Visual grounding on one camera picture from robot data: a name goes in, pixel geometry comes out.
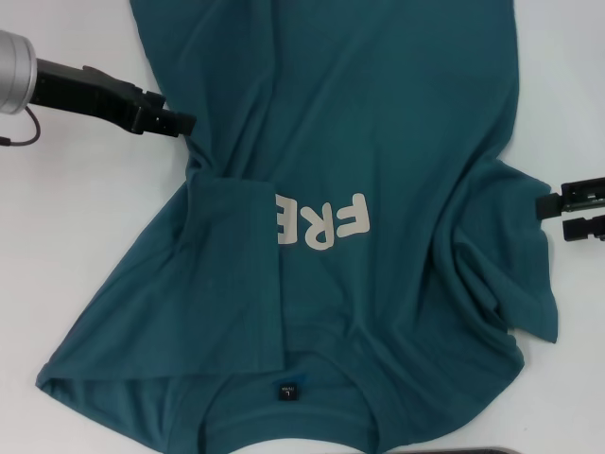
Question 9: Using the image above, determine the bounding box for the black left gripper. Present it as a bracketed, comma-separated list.
[29, 58, 199, 139]

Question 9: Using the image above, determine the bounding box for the teal T-shirt with white print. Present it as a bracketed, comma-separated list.
[35, 0, 562, 454]

